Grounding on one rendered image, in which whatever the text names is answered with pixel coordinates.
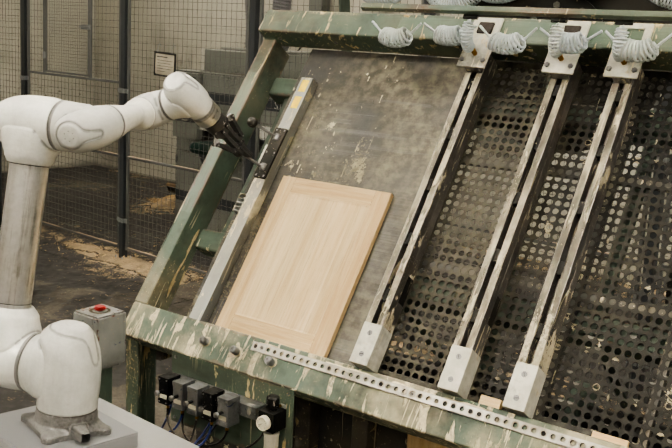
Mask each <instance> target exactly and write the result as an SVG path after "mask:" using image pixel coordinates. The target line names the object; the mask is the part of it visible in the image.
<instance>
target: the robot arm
mask: <svg viewBox="0 0 672 448"><path fill-rule="evenodd" d="M180 118H191V119H192V120H193V121H194V122H195V123H196V124H197V125H198V126H200V127H201V128H205V129H206V130H207V131H208V132H209V133H210V134H212V137H213V138H214V143H212V146H213V147H219V148H221V149H223V150H225V151H227V152H230V153H236V152H237V153H238V154H242V155H243V156H244V157H248V158H252V155H253V153H252V152H251V151H250V150H248V149H247V148H246V147H247V145H246V144H245V143H244V142H245V140H242V138H243V137H244V134H243V132H242V130H241V129H240V127H239V125H238V124H237V122H236V120H235V116H234V114H229V113H227V115H226V116H225V115H224V114H223V113H222V112H221V109H220V107H219V106H218V105H217V104H216V103H215V102H214V101H213V100H212V99H211V98H210V97H209V94H208V92H207V91H206V90H205V88H204V87H203V86H202V85H201V84H200V83H199V82H197V81H196V80H195V79H194V78H192V77H191V76H189V75H188V74H186V73H183V72H174V73H171V74H170V75H168V76H167V77H166V79H165V80H164V83H163V89H162V90H158V91H153V92H147V93H144V94H141V95H138V96H136V97H134V98H133V99H131V100H130V101H128V102H127V103H126V104H125V105H99V106H92V105H90V104H83V103H77V102H72V101H66V100H61V99H58V98H54V97H47V96H37V95H20V96H14V97H10V98H7V99H5V100H3V101H1V102H0V141H1V142H2V146H3V149H4V155H5V157H6V160H7V161H10V162H9V169H8V177H7V185H6V193H5V200H4V208H3V216H2V223H1V231H0V387H4V388H8V389H13V390H21V391H25V392H27V393H28V394H29V395H31V396H32V397H34V398H36V410H35V412H29V413H24V414H22V415H21V421H22V422H24V423H26V424H27V425H28V426H29V427H30V428H31V429H32V430H33V431H34V432H35V434H36V435H37V436H38V437H39V438H40V439H41V443H42V444H44V445H51V444H55V443H58V442H62V441H68V440H74V439H75V440H77V441H79V442H81V443H86V442H89V440H90V437H92V436H101V435H110V434H111V427H110V426H109V425H107V424H105V423H103V422H102V421H101V420H100V419H99V417H98V399H99V394H100V386H101V371H102V362H101V351H100V346H99V342H98V339H97V337H96V334H95V332H94V331H93V330H92V329H91V328H90V326H89V325H87V324H85V323H83V322H80V321H76V320H61V321H57V322H54V323H52V324H50V325H48V326H47V327H46V328H45V329H44V330H43V331H42V328H41V323H40V315H39V314H38V312H37V310H36V309H35V308H34V306H32V305H31V304H32V296H33V289H34V281H35V273H36V266H37V258H38V250H39V243H40V235H41V227H42V220H43V212H44V205H45V197H46V189H47V182H48V174H49V166H52V165H53V164H54V162H55V161H56V158H57V156H58V155H59V153H60V151H67V152H75V153H85V152H90V151H94V150H98V149H101V148H103V147H106V146H108V145H110V144H112V143H113V142H115V141H117V140H119V139H120V138H121V137H122V136H124V135H125V134H126V133H127V132H129V131H130V130H133V131H147V130H151V129H155V128H157V127H160V126H162V125H164V124H166V123H168V122H170V121H172V120H175V119H180ZM230 126H231V127H232V128H231V127H230ZM230 137H231V138H232V139H233V140H234V141H235V142H237V143H235V142H234V141H233V140H232V139H231V138H230ZM218 139H223V140H224V141H225V142H226V143H227V144H228V145H229V146H230V147H229V146H227V145H225V144H222V143H221V142H220V141H219V140H218Z"/></svg>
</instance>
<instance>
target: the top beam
mask: <svg viewBox="0 0 672 448"><path fill-rule="evenodd" d="M503 19H504V22H503V25H502V27H501V30H500V32H502V33H504V34H512V33H515V32H517V33H519V34H520V35H522V36H523V37H526V36H527V35H528V34H529V33H530V32H531V31H532V30H534V29H535V28H536V27H537V28H538V29H537V30H536V31H535V32H534V33H533V34H532V35H531V36H529V37H528V38H527V39H526V48H525V49H524V50H523V52H522V53H518V54H514V55H510V54H509V55H501V54H496V52H491V55H492V57H493V59H494V60H505V61H521V62H536V63H544V62H545V59H546V57H547V54H548V41H549V39H548V38H549V37H548V36H547V35H546V34H545V33H543V32H542V31H541V30H540V27H541V28H543V29H544V30H545V31H546V32H548V33H549V34H550V31H551V30H550V28H552V27H551V26H552V25H556V23H552V22H551V20H543V19H515V18H503ZM467 20H469V19H463V17H460V16H432V15H405V14H377V13H350V12H322V11H294V10H268V11H267V12H266V14H265V16H264V18H263V20H262V22H261V24H260V26H259V28H258V31H259V32H260V33H261V34H262V36H263V37H264V38H275V40H278V41H279V42H280V43H281V44H282V46H288V47H303V48H319V49H334V50H350V51H365V52H381V53H396V54H412V55H428V56H443V57H459V58H460V55H461V53H462V50H463V49H462V47H461V45H460V46H459V45H457V46H442V45H439V44H436V43H435V42H434V41H433V34H434V32H432V31H431V30H430V29H429V28H427V27H426V26H425V25H424V24H423V23H424V22H425V23H426V24H428V25H429V26H430V27H431V28H433V29H434V30H435V29H436V28H437V27H438V26H440V25H441V26H442V25H445V26H456V25H459V26H460V27H461V28H462V27H463V26H462V25H463V22H464V21H467ZM372 21H374V22H375V23H376V24H377V25H378V27H379V28H380V29H381V30H382V29H383V28H385V27H392V28H394V29H399V28H402V27H406V28H407V29H408V30H409V31H410V32H411V31H412V30H413V29H414V28H415V27H416V26H417V25H419V24H420V23H422V25H421V26H420V27H419V28H418V29H416V30H415V31H414V32H413V33H412V36H413V40H412V42H411V44H410V45H409V46H406V47H402V48H390V47H387V46H386V45H383V44H381V43H379V41H378V36H379V33H380V32H379V31H378V29H377V28H376V27H375V26H374V25H373V23H372ZM586 22H591V26H590V29H589V32H588V35H587V37H586V38H589V37H590V36H592V35H594V34H595V33H597V32H599V31H600V30H602V31H603V32H602V33H601V34H599V35H597V36H596V37H594V38H592V39H591V40H589V41H588V48H587V49H586V50H585V51H584V52H583V53H581V54H580V56H579V59H578V63H579V65H583V66H599V67H606V65H607V62H608V59H609V56H610V53H611V50H612V44H613V41H612V39H611V38H610V37H609V36H608V35H607V34H606V33H605V31H606V30H607V31H608V32H609V33H610V34H611V35H612V36H613V37H614V34H615V31H616V28H618V27H620V25H615V22H598V21H586ZM627 31H628V32H629V34H627V35H629V36H628V37H627V38H631V39H633V40H642V37H643V34H644V31H645V30H640V29H628V30H627ZM671 33H672V24H655V27H654V30H653V33H652V37H651V40H652V42H655V43H656V44H658V43H660V42H661V41H662V40H664V39H665V38H666V37H667V36H669V35H670V34H671ZM550 35H553V34H550ZM658 49H659V55H658V56H657V57H656V58H655V60H650V61H649V62H646V61H645V62H644V63H642V66H641V67H642V69H645V70H661V71H672V37H671V38H669V39H668V40H667V41H666V42H664V43H663V44H662V45H660V46H659V48H658Z"/></svg>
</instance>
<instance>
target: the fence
mask: <svg viewBox="0 0 672 448"><path fill-rule="evenodd" d="M303 80H310V81H309V83H308V85H307V87H306V89H305V91H304V92H300V91H298V90H299V88H300V85H301V83H302V81H303ZM317 85H318V84H317V83H316V81H315V80H314V79H313V78H305V77H302V78H301V80H300V82H299V85H298V87H297V89H296V91H295V93H294V95H293V97H292V99H291V102H290V104H289V106H288V108H287V110H286V112H285V114H284V116H283V119H282V121H281V123H280V125H279V127H278V128H285V129H287V130H288V132H287V134H286V136H285V138H284V141H283V143H282V145H281V147H280V149H279V151H278V153H277V156H276V158H275V160H274V162H273V164H272V166H271V168H270V171H269V173H268V175H267V177H266V179H261V178H254V180H253V182H252V184H251V186H250V189H249V191H248V193H247V195H246V197H245V199H244V201H243V203H242V206H241V208H240V210H239V212H238V214H237V216H236V218H235V220H234V223H233V225H232V227H231V229H230V231H229V233H228V235H227V237H226V240H225V242H224V244H223V246H222V248H221V250H220V252H219V254H218V256H217V259H216V261H215V263H214V265H213V267H212V269H211V271H210V273H209V276H208V278H207V280H206V282H205V284H204V286H203V288H202V290H201V293H200V295H199V297H198V299H197V301H196V303H195V305H194V307H193V310H192V312H191V314H190V316H189V317H190V318H193V319H197V320H200V321H204V322H207V323H208V321H209V318H210V316H211V314H212V312H213V310H214V308H215V306H216V303H217V301H218V299H219V297H220V295H221V293H222V290H223V288H224V286H225V284H226V282H227V280H228V277H229V275H230V273H231V271H232V269H233V267H234V265H235V262H236V260H237V258H238V256H239V254H240V252H241V249H242V247H243V245H244V243H245V241H246V239H247V236H248V234H249V232H250V230H251V228H252V226H253V223H254V221H255V219H256V217H257V215H258V213H259V211H260V208H261V206H262V204H263V202H264V200H265V198H266V195H267V193H268V191H269V189H270V187H271V185H272V182H273V180H274V178H275V176H276V174H277V172H278V170H279V167H280V165H281V163H282V161H283V159H284V157H285V154H286V152H287V150H288V148H289V146H290V144H291V141H292V139H293V137H294V135H295V133H296V131H297V129H298V126H299V124H300V122H301V120H302V118H303V116H304V113H305V111H306V109H307V107H308V105H309V103H310V100H311V98H312V96H313V94H314V92H315V90H316V87H317ZM295 96H300V97H302V98H301V100H300V102H299V104H298V106H297V108H290V107H291V105H292V102H293V100H294V98H295Z"/></svg>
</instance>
